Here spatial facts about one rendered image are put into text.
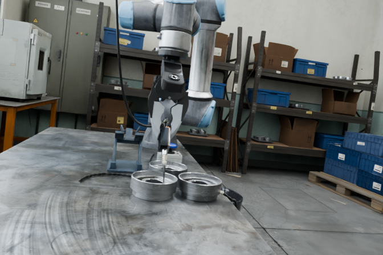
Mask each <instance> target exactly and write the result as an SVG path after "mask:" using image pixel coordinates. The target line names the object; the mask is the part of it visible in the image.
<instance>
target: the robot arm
mask: <svg viewBox="0 0 383 255"><path fill-rule="evenodd" d="M118 15H119V24H120V26H121V27H122V28H125V29H130V30H132V31H133V30H139V31H150V32H160V35H157V39H160V41H159V46H158V47H159V48H160V50H159V51H158V55H159V56H162V57H163V60H162V64H161V76H157V75H156V76H154V79H153V87H151V92H150V95H149V97H148V108H149V117H148V125H151V126H152V127H148V128H147V129H146V131H145V133H144V137H143V140H142V147H146V148H149V149H154V150H158V140H159V137H160V133H161V132H160V130H161V127H164V125H161V123H162V121H163V119H164V118H168V120H169V124H168V127H169V128H170V143H174V144H176V145H177V138H176V132H177V130H178V129H179V127H180V125H185V126H193V127H197V128H208V127H209V125H210V123H211V119H212V116H213V113H214V108H215V103H216V102H215V101H214V100H213V95H212V94H211V93H210V83H211V73H212V67H213V57H214V48H215V38H216V32H217V29H219V28H220V27H221V23H222V22H224V21H226V0H143V1H140V2H133V1H123V2H121V3H120V6H119V9H118ZM192 37H194V38H193V49H192V56H191V67H190V78H189V89H188V90H187V91H186V89H185V87H186V86H187V84H186V83H185V79H184V76H183V71H182V64H181V62H180V59H184V60H185V59H188V52H189V51H190V44H191V39H192Z"/></svg>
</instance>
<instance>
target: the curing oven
mask: <svg viewBox="0 0 383 255"><path fill-rule="evenodd" d="M51 37H52V35H51V34H49V33H47V32H45V31H43V30H42V29H40V28H39V27H37V26H36V25H34V24H32V23H26V22H20V21H15V20H9V19H2V18H0V97H10V98H19V101H18V102H24V99H28V98H36V97H37V98H36V99H37V100H41V97H45V96H46V89H47V78H48V74H50V70H51V60H50V52H51ZM49 62H50V67H49ZM48 67H49V71H48Z"/></svg>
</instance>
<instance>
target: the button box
mask: <svg viewBox="0 0 383 255"><path fill-rule="evenodd" d="M161 160H162V153H161V152H157V161H161ZM167 161H172V162H178V163H182V155H181V154H180V152H179V151H172V152H168V155H167Z"/></svg>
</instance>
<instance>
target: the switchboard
mask: <svg viewBox="0 0 383 255"><path fill-rule="evenodd" d="M28 7H29V11H28V23H32V24H34V25H36V26H37V27H39V28H40V29H42V30H43V31H45V32H47V33H49V34H51V35H52V37H51V52H50V60H51V70H50V74H48V78H47V89H46V94H47V95H46V96H51V97H60V98H58V99H57V106H56V112H57V118H56V128H57V127H58V122H59V113H60V112H61V113H71V114H76V118H75V129H76V127H77V121H78V114H81V115H87V109H88V99H89V89H90V83H91V73H92V63H93V53H94V47H95V37H96V27H97V17H98V11H99V5H98V4H94V3H88V2H82V0H30V3H29V6H28ZM110 17H111V7H110V6H104V8H103V17H102V23H101V33H100V39H101V41H100V43H101V44H103V40H104V27H109V23H110ZM105 58H106V55H105V52H99V54H98V59H97V69H96V79H95V82H96V84H103V77H104V68H105ZM101 93H102V92H96V91H95V94H94V95H93V105H92V115H91V116H97V111H98V109H97V101H96V97H97V100H98V104H99V107H100V97H101ZM30 109H34V110H38V118H37V125H36V134H38V128H39V120H40V118H39V117H40V111H41V110H45V111H51V104H47V105H42V106H38V107H35V108H30Z"/></svg>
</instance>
